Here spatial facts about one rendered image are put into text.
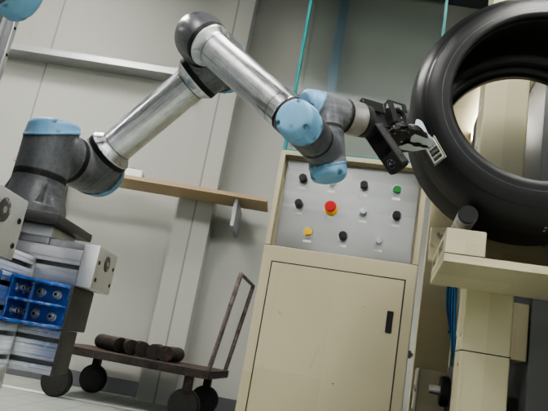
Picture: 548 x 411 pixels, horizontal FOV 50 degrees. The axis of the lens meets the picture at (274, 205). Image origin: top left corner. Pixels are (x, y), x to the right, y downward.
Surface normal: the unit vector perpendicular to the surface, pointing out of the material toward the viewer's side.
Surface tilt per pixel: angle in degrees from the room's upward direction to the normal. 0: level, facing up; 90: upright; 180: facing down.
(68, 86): 90
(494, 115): 90
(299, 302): 90
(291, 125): 90
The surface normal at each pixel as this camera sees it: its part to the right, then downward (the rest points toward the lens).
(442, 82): -0.34, -0.30
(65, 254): -0.01, -0.25
